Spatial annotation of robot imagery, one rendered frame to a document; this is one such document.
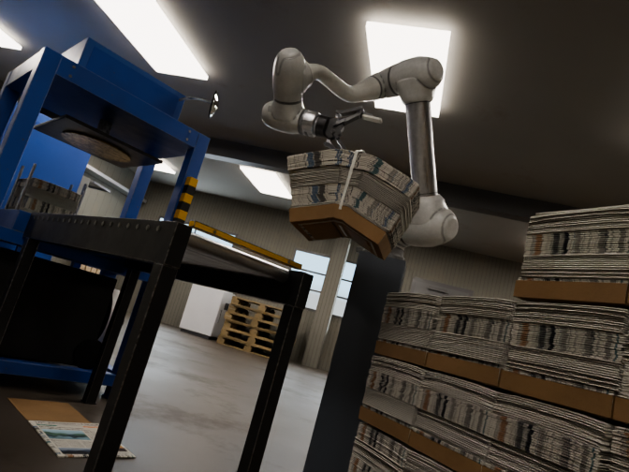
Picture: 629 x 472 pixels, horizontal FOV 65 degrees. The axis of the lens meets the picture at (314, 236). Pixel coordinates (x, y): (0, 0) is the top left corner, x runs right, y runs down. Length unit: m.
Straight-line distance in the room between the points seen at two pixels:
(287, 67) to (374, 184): 0.49
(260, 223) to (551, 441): 9.49
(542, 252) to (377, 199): 0.48
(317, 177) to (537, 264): 0.68
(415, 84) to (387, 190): 0.64
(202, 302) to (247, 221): 2.08
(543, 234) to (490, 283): 8.51
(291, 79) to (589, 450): 1.31
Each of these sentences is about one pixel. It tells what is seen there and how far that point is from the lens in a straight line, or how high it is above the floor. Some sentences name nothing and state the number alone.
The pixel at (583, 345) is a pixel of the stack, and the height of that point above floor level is 0.74.
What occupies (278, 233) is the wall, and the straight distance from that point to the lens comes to 10.27.
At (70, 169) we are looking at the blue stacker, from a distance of 5.11.
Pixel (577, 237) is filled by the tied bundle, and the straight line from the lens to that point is 1.32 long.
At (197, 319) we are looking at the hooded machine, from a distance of 9.59.
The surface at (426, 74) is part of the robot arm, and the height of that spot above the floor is 1.66.
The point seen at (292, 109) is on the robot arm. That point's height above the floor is 1.33.
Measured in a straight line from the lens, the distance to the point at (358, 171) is 1.53.
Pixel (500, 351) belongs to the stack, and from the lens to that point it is 1.37.
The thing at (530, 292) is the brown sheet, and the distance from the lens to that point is 1.34.
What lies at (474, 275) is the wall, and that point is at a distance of 9.85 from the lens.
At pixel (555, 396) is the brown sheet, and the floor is 0.62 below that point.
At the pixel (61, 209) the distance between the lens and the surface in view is 3.43.
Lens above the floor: 0.61
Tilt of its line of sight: 11 degrees up
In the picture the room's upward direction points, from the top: 16 degrees clockwise
